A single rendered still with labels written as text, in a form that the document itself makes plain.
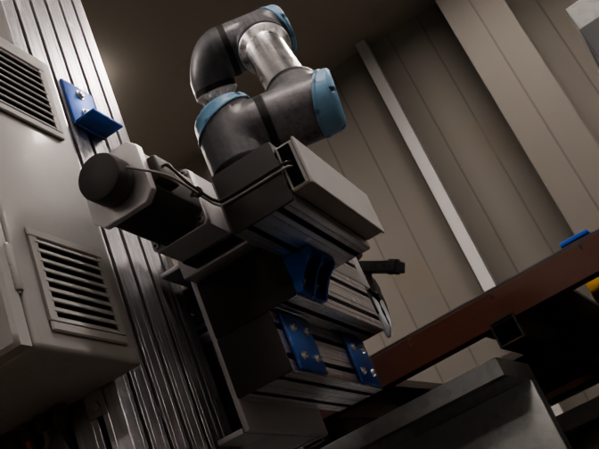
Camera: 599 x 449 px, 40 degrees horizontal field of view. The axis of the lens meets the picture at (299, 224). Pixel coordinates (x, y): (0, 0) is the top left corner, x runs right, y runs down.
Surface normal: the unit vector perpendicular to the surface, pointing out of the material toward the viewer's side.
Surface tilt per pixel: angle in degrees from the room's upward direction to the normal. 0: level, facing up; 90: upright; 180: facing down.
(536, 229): 90
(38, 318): 90
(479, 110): 90
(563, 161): 90
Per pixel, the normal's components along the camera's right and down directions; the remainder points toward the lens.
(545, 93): -0.42, -0.25
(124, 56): 0.36, 0.84
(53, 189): 0.83, -0.49
